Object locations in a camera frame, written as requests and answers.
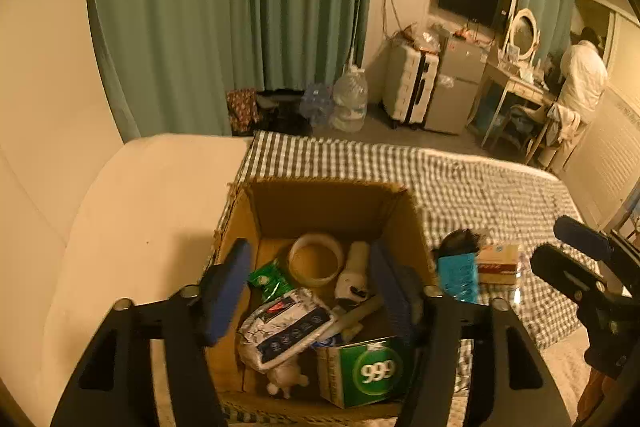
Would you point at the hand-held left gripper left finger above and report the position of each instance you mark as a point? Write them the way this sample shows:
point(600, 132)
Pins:
point(225, 297)

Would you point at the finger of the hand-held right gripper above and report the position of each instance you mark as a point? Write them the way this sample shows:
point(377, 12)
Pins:
point(565, 272)
point(582, 237)

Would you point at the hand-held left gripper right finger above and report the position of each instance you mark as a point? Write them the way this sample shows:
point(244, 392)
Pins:
point(395, 297)

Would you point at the white plastic tube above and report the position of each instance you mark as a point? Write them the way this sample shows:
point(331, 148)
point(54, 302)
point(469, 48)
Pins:
point(357, 314)

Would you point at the green snack packet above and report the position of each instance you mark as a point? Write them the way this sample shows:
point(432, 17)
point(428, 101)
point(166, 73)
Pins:
point(270, 282)

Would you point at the tan tissue box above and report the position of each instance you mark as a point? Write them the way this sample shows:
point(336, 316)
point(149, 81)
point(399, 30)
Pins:
point(500, 264)

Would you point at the teal packet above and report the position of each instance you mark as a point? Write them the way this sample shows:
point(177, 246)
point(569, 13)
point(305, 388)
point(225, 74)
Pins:
point(457, 277)

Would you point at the white tape roll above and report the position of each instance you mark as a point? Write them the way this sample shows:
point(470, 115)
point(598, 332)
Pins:
point(330, 274)

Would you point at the blue white patterned packet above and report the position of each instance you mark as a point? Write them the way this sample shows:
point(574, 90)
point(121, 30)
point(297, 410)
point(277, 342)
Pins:
point(285, 332)

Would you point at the green medicine box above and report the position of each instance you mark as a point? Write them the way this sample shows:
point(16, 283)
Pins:
point(370, 372)

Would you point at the white plush bear toy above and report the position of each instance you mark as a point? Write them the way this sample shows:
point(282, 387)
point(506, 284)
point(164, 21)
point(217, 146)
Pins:
point(285, 377)

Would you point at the brown cardboard box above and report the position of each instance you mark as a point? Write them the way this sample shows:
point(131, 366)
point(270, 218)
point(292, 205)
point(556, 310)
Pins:
point(320, 207)

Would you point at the person's right forearm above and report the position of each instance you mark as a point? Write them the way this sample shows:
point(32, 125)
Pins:
point(597, 397)

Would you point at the black pouch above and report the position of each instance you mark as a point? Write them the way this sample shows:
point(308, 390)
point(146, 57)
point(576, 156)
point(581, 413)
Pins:
point(460, 243)

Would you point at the white louvered wardrobe door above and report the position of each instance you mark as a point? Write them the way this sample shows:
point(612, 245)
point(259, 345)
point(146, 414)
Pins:
point(610, 147)

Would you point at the chair with draped clothes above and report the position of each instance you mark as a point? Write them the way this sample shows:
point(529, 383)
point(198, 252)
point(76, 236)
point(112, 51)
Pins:
point(560, 122)

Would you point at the checked bed sheet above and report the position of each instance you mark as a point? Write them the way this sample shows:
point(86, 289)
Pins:
point(400, 177)

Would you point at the white vanity desk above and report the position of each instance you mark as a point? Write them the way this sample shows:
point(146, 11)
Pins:
point(515, 82)

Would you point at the floral bag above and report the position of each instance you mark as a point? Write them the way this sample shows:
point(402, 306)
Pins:
point(242, 109)

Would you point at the black floor bag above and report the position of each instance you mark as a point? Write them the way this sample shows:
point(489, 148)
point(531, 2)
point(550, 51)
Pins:
point(285, 117)

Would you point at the small grey fridge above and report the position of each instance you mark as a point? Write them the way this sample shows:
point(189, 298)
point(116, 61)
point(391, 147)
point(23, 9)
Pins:
point(452, 92)

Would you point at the large clear water jug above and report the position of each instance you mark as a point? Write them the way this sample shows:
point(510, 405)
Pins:
point(350, 99)

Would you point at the pack of water bottles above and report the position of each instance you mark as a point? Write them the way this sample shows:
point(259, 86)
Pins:
point(316, 104)

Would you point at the oval vanity mirror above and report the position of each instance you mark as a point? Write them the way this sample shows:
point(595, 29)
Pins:
point(524, 32)

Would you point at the white suitcase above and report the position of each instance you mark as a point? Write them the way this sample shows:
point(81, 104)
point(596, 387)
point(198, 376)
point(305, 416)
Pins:
point(405, 82)

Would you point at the plastic bag clutter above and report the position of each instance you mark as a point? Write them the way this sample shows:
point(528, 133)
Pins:
point(417, 38)

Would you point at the wide green curtain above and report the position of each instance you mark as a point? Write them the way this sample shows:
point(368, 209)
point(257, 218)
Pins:
point(200, 7)

